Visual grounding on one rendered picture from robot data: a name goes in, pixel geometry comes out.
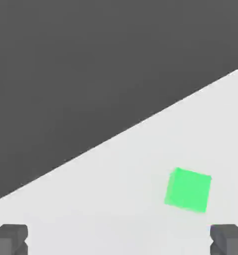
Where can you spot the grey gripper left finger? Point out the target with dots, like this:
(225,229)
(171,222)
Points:
(9,239)

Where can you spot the small green cube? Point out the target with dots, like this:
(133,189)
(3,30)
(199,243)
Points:
(188,190)

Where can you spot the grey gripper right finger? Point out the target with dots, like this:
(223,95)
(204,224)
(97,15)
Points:
(228,239)

